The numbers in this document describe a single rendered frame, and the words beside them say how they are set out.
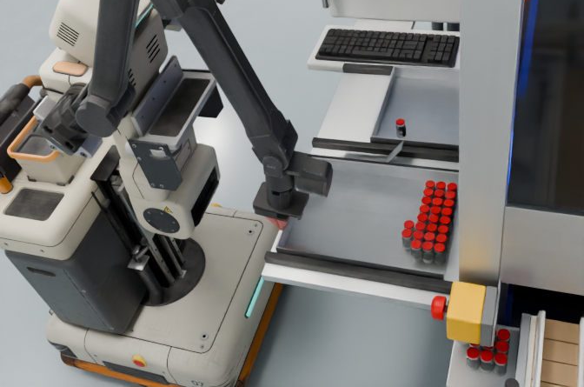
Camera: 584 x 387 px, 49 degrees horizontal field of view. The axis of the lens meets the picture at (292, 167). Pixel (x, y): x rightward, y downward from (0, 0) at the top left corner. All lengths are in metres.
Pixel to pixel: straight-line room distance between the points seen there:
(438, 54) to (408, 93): 0.24
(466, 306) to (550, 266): 0.14
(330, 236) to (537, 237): 0.50
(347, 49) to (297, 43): 1.52
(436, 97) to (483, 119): 0.79
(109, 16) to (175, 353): 1.22
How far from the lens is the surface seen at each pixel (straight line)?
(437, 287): 1.27
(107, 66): 1.16
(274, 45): 3.46
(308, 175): 1.19
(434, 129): 1.56
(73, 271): 1.85
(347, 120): 1.61
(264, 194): 1.31
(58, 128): 1.35
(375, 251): 1.34
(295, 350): 2.26
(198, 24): 1.00
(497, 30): 0.77
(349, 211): 1.41
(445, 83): 1.69
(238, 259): 2.15
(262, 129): 1.11
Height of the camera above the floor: 1.97
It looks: 45 degrees down
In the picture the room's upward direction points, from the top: 15 degrees counter-clockwise
